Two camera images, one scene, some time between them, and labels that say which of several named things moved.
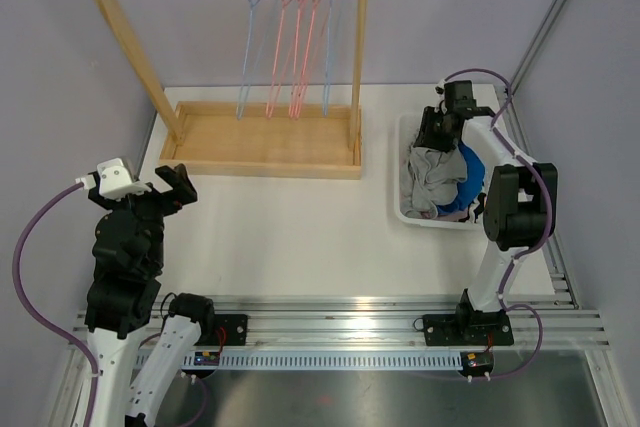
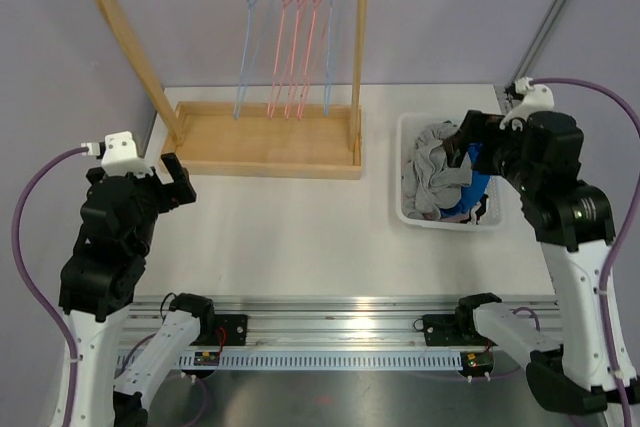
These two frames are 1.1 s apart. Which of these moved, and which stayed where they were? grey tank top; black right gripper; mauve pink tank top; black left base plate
Moved: black right gripper
Stayed: grey tank top; mauve pink tank top; black left base plate
